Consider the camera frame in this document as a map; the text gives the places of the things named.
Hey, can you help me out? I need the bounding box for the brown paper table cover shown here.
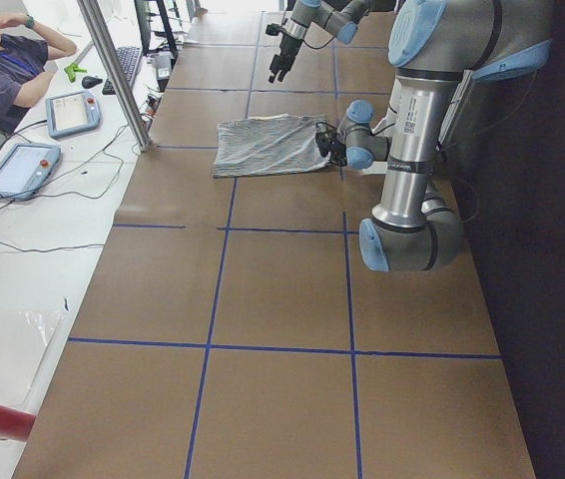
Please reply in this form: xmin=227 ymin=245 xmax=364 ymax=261
xmin=15 ymin=10 xmax=534 ymax=478

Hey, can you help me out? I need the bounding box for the green hand tool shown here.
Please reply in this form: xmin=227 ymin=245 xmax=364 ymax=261
xmin=64 ymin=63 xmax=87 ymax=83

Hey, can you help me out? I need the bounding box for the teach pendant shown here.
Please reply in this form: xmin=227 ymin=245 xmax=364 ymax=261
xmin=45 ymin=90 xmax=101 ymax=140
xmin=0 ymin=143 xmax=61 ymax=201

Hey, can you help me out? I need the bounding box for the blue white striped polo shirt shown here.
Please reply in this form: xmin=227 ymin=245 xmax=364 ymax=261
xmin=212 ymin=114 xmax=327 ymax=178

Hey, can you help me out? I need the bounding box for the black keyboard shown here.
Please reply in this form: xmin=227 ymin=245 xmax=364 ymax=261
xmin=116 ymin=46 xmax=143 ymax=89

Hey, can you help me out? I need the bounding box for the aluminium frame post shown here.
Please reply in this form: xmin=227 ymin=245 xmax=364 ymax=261
xmin=77 ymin=0 xmax=152 ymax=152

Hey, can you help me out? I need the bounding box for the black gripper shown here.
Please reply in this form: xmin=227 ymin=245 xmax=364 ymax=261
xmin=266 ymin=23 xmax=302 ymax=84
xmin=314 ymin=121 xmax=347 ymax=167

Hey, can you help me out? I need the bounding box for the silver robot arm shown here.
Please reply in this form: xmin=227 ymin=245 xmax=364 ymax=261
xmin=266 ymin=0 xmax=375 ymax=84
xmin=315 ymin=1 xmax=554 ymax=272

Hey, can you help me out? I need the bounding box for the black computer mouse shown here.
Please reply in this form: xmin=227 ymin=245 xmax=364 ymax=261
xmin=81 ymin=76 xmax=103 ymax=89

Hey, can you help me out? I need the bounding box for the upper teach pendant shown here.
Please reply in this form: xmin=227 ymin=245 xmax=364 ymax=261
xmin=45 ymin=90 xmax=101 ymax=140

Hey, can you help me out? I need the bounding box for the seated person in blue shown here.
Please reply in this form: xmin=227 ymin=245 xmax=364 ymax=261
xmin=0 ymin=12 xmax=77 ymax=134

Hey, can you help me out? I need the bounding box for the clear bag of white sheets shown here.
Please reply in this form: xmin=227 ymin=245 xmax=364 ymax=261
xmin=0 ymin=307 xmax=66 ymax=408

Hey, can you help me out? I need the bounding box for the lower teach pendant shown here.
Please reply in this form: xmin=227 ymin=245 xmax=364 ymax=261
xmin=0 ymin=143 xmax=61 ymax=201

